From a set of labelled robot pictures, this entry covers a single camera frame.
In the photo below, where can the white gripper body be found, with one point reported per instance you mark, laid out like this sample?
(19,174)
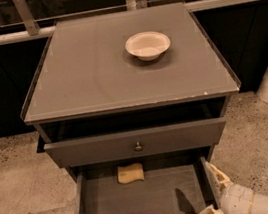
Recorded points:
(236,198)

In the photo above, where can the white bowl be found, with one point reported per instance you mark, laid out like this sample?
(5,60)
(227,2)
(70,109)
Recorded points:
(147,46)

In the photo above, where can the round metal drawer knob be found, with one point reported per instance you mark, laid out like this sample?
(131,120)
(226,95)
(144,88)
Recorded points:
(138,147)

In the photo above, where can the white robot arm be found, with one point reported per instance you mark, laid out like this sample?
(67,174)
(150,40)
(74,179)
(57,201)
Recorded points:
(234,198)

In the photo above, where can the grey drawer cabinet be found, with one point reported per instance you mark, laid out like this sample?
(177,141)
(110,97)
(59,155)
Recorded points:
(89,85)

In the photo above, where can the grey top drawer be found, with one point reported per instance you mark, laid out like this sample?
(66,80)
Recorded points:
(154,140)

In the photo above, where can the yellow sponge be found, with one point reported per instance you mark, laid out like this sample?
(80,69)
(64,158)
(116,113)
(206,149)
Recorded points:
(131,173)

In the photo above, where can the grey open middle drawer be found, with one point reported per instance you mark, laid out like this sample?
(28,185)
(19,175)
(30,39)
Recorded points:
(176,185)

